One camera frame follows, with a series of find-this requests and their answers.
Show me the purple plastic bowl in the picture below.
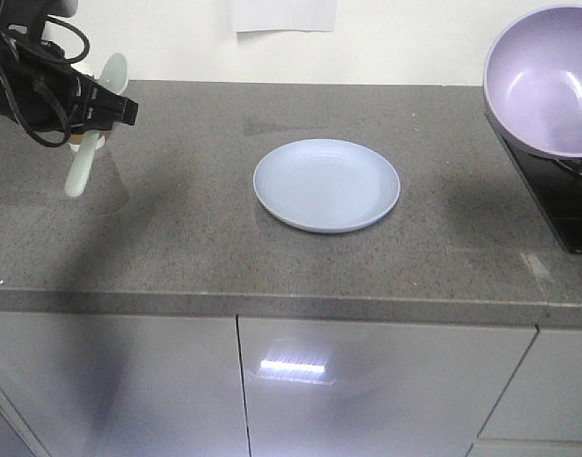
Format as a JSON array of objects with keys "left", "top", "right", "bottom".
[{"left": 483, "top": 5, "right": 582, "bottom": 159}]

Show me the white paper sheet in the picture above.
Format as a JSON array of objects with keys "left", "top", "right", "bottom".
[{"left": 231, "top": 0, "right": 338, "bottom": 32}]

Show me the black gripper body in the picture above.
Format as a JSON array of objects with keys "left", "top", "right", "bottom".
[{"left": 0, "top": 1, "right": 90, "bottom": 133}]

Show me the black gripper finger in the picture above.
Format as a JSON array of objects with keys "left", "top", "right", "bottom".
[
  {"left": 86, "top": 86, "right": 139, "bottom": 126},
  {"left": 70, "top": 117, "right": 114, "bottom": 135}
]

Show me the black induction cooktop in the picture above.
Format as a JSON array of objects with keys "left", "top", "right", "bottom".
[{"left": 483, "top": 92, "right": 582, "bottom": 255}]

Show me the blue plastic plate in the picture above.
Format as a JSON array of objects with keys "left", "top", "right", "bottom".
[{"left": 253, "top": 139, "right": 401, "bottom": 234}]

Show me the brown paper cup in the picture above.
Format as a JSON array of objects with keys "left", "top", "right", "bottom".
[{"left": 67, "top": 64, "right": 113, "bottom": 153}]

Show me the mint green plastic spoon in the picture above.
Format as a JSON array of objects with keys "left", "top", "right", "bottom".
[{"left": 65, "top": 53, "right": 129, "bottom": 198}]

